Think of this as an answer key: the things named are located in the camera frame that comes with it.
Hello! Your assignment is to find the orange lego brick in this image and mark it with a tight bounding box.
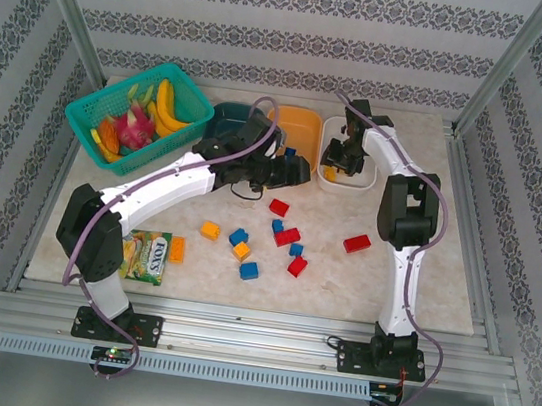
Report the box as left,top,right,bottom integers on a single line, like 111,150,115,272
167,234,188,265
230,240,253,265

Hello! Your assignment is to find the white plastic container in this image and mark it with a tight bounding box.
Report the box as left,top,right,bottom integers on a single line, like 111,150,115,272
313,113,386,198

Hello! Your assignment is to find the orange plastic container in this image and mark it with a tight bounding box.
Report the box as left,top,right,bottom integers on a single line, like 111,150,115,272
258,103,326,178

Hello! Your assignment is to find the dark teal plastic container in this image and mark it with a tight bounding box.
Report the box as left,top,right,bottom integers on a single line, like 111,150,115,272
199,97,268,160

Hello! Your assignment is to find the teal plastic mesh basket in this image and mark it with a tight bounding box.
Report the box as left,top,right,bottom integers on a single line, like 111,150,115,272
57,48,222,189

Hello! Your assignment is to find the yellow toy banana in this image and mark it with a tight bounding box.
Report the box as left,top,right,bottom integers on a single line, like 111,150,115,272
142,99,196,142
153,76,182,123

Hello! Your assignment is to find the pink toy dragon fruit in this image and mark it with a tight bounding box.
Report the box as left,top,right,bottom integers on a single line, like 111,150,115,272
110,97,161,152

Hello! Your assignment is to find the green candy packet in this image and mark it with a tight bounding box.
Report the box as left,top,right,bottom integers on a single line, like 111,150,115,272
116,226,174,289

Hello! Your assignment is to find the small circuit board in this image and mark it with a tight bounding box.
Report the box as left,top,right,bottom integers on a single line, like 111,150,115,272
91,343,136,365
367,380,406,406

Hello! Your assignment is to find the aluminium mounting rail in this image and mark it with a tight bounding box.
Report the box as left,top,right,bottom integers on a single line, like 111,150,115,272
0,272,529,402

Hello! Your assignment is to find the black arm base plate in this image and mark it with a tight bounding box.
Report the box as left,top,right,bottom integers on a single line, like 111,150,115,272
69,304,166,350
332,338,431,386

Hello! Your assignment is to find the white slotted cable duct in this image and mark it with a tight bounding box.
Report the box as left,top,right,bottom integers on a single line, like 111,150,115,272
0,329,374,405

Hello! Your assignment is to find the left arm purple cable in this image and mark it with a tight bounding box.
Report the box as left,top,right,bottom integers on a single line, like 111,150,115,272
49,70,288,398

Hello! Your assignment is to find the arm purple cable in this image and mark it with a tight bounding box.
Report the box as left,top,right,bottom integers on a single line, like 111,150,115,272
49,70,288,398
293,90,480,406

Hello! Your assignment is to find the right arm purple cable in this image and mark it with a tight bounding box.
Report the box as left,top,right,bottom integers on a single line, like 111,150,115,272
293,90,480,406

